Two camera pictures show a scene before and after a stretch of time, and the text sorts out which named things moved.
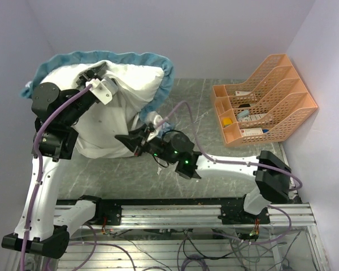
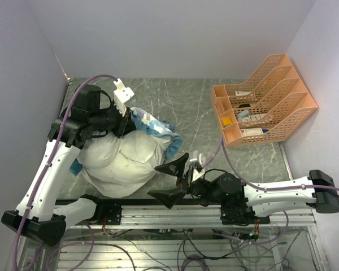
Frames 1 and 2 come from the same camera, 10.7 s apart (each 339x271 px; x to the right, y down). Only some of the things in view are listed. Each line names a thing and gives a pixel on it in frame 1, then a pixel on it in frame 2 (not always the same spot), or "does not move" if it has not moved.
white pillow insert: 97,126 to 125,166
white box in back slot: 242,92 does not move
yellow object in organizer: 227,121 does not move
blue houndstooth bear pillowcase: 50,65 to 148,120
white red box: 246,132 does not move
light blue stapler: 242,114 does not move
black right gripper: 133,140 to 169,197
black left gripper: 87,75 to 125,124
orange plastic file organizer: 273,101 does not move
